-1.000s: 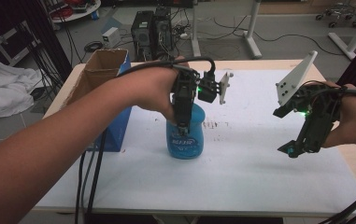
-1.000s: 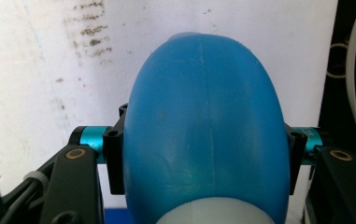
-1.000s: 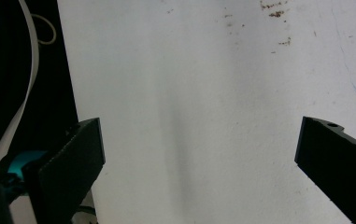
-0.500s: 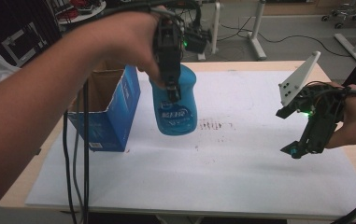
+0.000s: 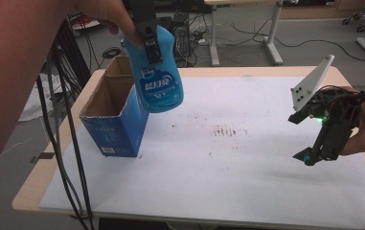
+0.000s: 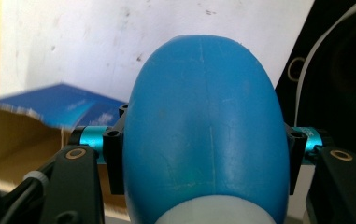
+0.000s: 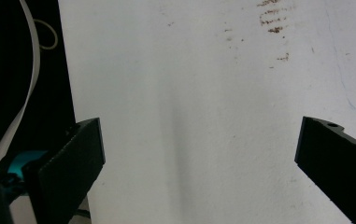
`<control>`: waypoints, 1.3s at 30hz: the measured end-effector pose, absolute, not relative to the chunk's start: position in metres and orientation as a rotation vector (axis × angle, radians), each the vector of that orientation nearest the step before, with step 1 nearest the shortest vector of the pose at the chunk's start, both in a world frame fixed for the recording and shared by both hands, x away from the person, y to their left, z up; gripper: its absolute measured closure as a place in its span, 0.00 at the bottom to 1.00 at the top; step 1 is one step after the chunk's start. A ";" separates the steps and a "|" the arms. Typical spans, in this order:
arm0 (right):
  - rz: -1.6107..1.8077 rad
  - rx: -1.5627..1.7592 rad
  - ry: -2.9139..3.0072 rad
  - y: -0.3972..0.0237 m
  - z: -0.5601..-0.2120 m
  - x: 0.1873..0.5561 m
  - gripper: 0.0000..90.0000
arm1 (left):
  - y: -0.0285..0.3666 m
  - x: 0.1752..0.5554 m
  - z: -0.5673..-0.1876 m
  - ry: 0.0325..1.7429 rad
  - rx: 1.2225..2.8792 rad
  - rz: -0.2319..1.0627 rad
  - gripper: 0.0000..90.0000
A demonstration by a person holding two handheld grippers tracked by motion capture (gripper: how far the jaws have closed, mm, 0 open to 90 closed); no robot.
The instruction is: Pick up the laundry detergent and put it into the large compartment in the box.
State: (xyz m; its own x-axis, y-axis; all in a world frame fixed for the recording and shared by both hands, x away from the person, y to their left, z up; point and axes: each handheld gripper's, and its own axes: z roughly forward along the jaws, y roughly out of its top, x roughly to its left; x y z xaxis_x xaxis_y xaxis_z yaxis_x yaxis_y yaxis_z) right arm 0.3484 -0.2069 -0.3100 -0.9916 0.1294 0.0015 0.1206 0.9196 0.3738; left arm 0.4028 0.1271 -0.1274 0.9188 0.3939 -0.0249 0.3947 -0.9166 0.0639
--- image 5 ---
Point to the blue cardboard box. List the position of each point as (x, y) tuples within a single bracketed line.
[(116, 134)]

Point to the black computer tower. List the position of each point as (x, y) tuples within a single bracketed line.
[(181, 38)]

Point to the white cloth on floor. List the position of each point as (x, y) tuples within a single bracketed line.
[(39, 102)]

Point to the blue detergent bottle white cap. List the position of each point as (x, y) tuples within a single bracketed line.
[(161, 86)]

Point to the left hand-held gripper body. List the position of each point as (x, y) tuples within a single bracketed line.
[(143, 12)]

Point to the white round table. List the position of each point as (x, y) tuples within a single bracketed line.
[(86, 22)]

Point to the white table mat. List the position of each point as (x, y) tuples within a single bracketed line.
[(218, 179)]

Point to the person's left hand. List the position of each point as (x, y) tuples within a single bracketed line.
[(106, 12)]

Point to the white office desk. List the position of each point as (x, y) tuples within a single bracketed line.
[(274, 32)]

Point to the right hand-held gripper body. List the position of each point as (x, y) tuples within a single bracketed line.
[(336, 121)]

